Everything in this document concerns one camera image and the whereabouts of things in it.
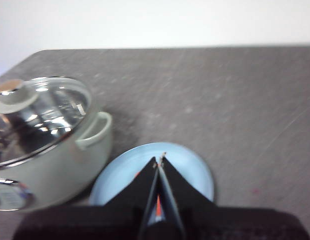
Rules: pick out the pale green electric steamer pot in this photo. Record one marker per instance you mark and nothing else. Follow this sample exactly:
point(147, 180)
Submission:
point(69, 170)

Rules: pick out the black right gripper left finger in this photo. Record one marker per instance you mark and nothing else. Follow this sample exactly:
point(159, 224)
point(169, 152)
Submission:
point(124, 215)

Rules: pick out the orange toy pumpkin green stem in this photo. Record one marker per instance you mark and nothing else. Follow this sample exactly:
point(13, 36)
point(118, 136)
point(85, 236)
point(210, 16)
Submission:
point(158, 207)

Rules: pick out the glass lid with round knob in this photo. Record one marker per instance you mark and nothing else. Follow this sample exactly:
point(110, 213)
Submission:
point(57, 110)

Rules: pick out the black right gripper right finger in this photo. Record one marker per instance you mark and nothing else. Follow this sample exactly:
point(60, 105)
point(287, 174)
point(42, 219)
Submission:
point(194, 217)

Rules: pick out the blue round plate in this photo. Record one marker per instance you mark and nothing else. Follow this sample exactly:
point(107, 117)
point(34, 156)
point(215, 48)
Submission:
point(187, 162)

